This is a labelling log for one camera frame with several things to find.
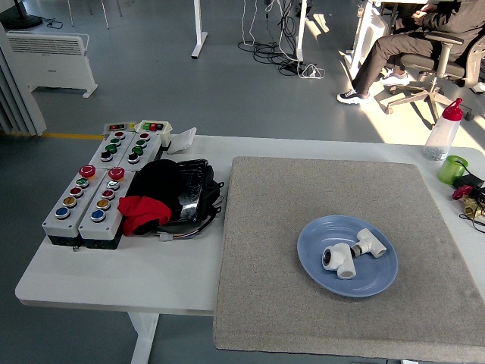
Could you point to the large white tee pipe fitting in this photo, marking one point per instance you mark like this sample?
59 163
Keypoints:
339 259

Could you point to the white tee fitting metal thread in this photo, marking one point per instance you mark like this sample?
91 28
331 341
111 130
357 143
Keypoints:
369 242

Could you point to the blue ceramic plate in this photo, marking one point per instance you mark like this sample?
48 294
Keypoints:
363 282

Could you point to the black foil-wrapped device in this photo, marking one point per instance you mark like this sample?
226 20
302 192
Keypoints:
195 186

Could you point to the grey-brown felt mat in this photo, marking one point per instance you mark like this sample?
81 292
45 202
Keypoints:
288 227

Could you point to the white plastic cover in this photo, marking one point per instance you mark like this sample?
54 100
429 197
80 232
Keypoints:
182 141

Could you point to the black cloth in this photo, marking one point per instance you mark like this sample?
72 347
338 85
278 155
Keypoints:
157 182

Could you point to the grey box red green buttons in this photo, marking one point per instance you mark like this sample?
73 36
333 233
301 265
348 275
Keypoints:
110 155
146 151

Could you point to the red cloth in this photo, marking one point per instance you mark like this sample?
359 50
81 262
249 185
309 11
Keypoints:
142 210

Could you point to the grey box emergency stop button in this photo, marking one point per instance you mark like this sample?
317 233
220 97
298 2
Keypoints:
60 227
96 229

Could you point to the white desk leg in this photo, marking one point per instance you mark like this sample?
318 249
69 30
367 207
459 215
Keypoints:
199 34
300 34

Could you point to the white table leg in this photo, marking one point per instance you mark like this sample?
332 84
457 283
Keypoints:
144 337

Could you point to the seated person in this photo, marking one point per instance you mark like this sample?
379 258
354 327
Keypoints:
390 49

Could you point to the clear bottle red cap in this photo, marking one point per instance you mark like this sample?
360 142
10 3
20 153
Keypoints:
441 136

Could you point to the green translucent cup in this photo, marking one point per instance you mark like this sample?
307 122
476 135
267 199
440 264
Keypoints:
450 170

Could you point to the white panel heater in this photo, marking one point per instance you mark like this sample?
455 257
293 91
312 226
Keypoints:
53 64

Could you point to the grey office chair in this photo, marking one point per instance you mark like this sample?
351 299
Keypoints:
435 64

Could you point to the black power adapter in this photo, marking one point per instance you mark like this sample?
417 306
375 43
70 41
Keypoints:
471 180

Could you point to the white ribbed partition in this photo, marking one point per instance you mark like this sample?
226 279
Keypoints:
15 98

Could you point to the black fan base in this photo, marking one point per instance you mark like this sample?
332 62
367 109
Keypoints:
22 19

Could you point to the white switch box green red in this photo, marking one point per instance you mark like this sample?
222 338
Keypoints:
153 129

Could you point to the small grey switch plate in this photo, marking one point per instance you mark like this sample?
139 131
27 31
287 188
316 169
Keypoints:
115 126

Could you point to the white desk frame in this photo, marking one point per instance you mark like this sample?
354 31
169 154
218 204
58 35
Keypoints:
363 34

